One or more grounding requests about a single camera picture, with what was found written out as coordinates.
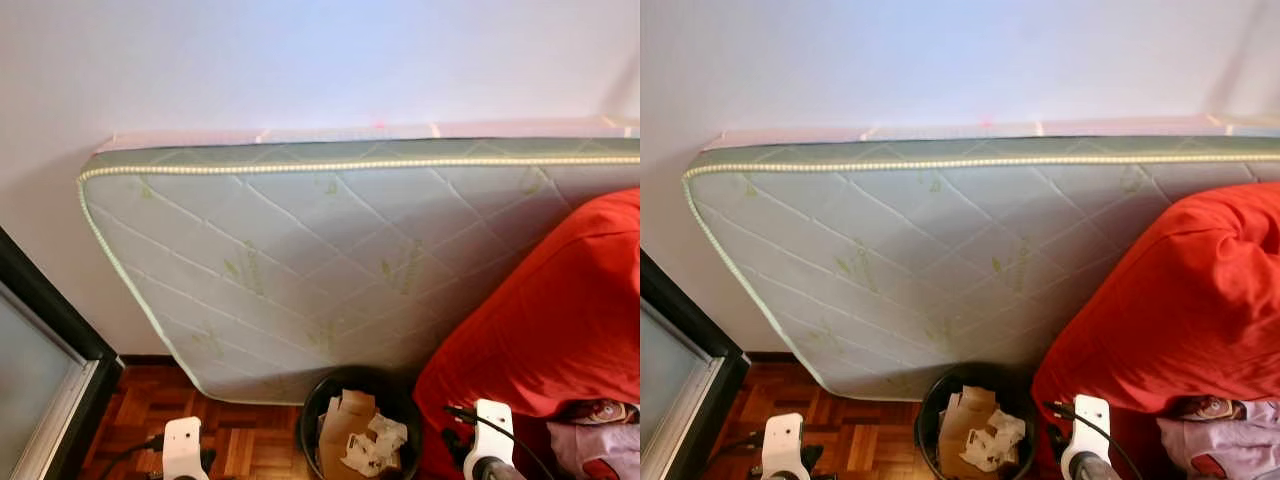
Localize large red cushion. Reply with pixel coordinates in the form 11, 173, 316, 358
413, 188, 641, 480
1030, 182, 1280, 480

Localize pink cartoon animal blanket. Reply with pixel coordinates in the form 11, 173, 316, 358
1158, 395, 1280, 480
548, 398, 641, 480

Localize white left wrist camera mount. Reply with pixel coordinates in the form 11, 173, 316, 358
762, 413, 806, 480
162, 417, 204, 480

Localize black round waste bin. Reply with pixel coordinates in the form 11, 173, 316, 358
915, 362, 1047, 480
298, 367, 425, 480

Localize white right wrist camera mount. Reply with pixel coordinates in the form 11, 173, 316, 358
1070, 394, 1113, 466
473, 399, 516, 471

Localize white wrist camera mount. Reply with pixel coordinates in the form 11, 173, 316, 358
473, 399, 516, 471
162, 417, 204, 480
762, 413, 806, 480
1070, 394, 1113, 466

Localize black framed glass door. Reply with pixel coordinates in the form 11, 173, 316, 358
0, 228, 124, 480
640, 250, 751, 480

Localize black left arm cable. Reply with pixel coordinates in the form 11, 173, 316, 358
705, 432, 766, 480
100, 435, 166, 480

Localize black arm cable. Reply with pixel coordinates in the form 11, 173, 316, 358
705, 432, 766, 480
1043, 400, 1147, 480
443, 405, 553, 480
100, 435, 166, 480

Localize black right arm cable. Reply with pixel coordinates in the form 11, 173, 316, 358
443, 405, 553, 480
1043, 400, 1147, 480

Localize brown cardboard scraps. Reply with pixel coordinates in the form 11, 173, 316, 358
937, 385, 1001, 480
318, 390, 379, 480

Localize white tissue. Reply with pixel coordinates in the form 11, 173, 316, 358
958, 410, 1028, 474
340, 413, 409, 477

